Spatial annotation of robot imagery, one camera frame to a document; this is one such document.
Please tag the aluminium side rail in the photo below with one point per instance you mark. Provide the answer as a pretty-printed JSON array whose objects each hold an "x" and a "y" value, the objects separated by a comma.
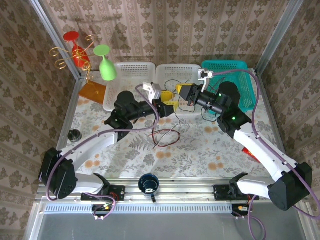
[
  {"x": 271, "y": 112},
  {"x": 71, "y": 105}
]

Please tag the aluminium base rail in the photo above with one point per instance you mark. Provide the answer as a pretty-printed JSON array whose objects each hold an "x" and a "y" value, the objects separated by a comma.
[{"x": 132, "y": 192}]

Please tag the teal perforated plastic basket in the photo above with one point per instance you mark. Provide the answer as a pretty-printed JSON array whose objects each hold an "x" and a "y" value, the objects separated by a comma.
[{"x": 225, "y": 66}]

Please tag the red plastic wine glass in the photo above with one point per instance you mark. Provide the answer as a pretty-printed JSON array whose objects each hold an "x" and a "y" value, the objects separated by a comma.
[{"x": 77, "y": 53}]

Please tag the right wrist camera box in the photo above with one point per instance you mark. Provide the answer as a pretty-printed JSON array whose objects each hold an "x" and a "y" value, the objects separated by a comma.
[{"x": 205, "y": 75}]

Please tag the green plastic wine glass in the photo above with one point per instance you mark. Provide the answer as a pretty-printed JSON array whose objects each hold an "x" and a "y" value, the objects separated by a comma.
[{"x": 107, "y": 70}]

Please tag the white perforated plastic basket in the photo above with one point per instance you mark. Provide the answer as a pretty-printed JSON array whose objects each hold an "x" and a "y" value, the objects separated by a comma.
[
  {"x": 125, "y": 72},
  {"x": 170, "y": 72}
]

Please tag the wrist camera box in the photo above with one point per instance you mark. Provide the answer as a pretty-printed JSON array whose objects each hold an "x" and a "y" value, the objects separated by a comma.
[
  {"x": 152, "y": 91},
  {"x": 205, "y": 75}
]

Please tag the dark blue mug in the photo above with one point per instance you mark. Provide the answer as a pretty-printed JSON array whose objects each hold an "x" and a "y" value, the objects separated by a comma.
[{"x": 148, "y": 185}]

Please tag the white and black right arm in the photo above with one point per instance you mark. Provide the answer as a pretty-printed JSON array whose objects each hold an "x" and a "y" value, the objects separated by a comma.
[{"x": 260, "y": 150}]

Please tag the floral print tablecloth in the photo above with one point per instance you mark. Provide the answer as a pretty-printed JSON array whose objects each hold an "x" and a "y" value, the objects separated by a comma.
[{"x": 187, "y": 155}]

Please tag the aluminium frame post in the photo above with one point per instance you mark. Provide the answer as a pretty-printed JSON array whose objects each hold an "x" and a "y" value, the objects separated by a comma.
[
  {"x": 284, "y": 25},
  {"x": 49, "y": 25}
]

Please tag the black connector block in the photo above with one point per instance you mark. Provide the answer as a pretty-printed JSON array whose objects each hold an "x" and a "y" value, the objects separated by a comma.
[
  {"x": 240, "y": 210},
  {"x": 102, "y": 210}
]

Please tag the red snack packet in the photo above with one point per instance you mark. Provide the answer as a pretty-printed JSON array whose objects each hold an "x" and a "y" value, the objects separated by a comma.
[{"x": 250, "y": 153}]

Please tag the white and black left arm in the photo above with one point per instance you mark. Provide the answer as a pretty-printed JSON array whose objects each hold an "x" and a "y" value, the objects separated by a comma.
[{"x": 87, "y": 145}]

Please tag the grey metal panel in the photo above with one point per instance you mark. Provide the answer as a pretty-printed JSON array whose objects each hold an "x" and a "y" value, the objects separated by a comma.
[{"x": 150, "y": 227}]

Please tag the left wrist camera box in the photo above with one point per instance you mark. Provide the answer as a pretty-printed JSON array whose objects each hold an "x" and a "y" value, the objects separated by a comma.
[{"x": 152, "y": 91}]

